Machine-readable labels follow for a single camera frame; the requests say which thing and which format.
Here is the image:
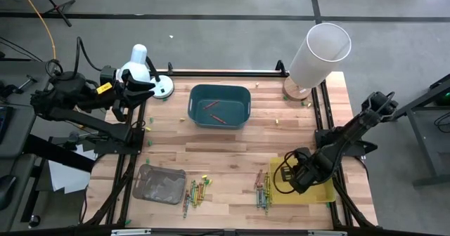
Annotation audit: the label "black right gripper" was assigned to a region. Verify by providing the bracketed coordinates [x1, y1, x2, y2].
[281, 147, 319, 195]

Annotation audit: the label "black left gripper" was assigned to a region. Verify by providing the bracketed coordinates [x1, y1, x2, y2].
[94, 69, 156, 122]

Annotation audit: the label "teal plastic bin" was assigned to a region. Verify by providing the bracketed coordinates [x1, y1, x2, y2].
[187, 84, 252, 130]

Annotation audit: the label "yellow plastic tray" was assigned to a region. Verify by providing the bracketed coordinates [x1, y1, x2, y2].
[269, 157, 338, 206]

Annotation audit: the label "white desk lamp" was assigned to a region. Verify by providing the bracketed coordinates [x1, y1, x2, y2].
[115, 44, 175, 100]

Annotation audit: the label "grey translucent plastic tray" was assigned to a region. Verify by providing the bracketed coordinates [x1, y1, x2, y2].
[131, 164, 187, 205]

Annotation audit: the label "black metal beam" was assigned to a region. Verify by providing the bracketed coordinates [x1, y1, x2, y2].
[23, 133, 96, 173]

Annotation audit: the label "white paper sheets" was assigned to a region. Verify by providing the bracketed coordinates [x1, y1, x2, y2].
[47, 144, 98, 195]

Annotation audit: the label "table lamp white cylinder shade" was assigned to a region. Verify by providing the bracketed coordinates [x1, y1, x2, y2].
[283, 22, 352, 102]

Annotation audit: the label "black tripod stand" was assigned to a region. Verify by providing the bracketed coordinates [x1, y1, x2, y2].
[33, 0, 77, 28]

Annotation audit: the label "dark grey desk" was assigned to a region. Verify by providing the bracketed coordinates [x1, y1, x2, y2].
[386, 73, 450, 187]

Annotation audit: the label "black desk device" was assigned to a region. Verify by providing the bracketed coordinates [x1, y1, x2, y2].
[0, 105, 14, 142]

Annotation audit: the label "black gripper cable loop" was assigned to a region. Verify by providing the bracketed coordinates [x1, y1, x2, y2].
[273, 150, 298, 195]

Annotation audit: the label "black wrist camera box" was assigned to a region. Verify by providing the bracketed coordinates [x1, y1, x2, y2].
[100, 65, 117, 86]

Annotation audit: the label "black frame rails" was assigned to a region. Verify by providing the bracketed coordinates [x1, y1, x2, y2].
[82, 84, 148, 227]
[311, 80, 379, 228]

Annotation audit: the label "silver metal bracket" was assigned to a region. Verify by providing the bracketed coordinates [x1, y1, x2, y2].
[308, 230, 348, 236]
[110, 228, 152, 236]

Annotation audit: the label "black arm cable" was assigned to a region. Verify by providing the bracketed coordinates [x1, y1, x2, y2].
[45, 36, 106, 81]

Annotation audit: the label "black frame crossbar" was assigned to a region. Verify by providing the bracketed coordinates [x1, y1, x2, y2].
[150, 60, 290, 78]

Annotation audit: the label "yellow cable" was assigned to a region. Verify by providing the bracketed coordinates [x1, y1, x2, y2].
[15, 0, 87, 130]

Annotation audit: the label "silver and black handle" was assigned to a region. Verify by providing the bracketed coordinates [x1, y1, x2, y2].
[15, 74, 38, 93]

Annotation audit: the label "black frame bar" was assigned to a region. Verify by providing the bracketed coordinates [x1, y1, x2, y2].
[0, 224, 450, 236]

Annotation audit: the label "thin black cable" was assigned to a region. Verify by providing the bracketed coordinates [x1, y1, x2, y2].
[0, 35, 45, 62]

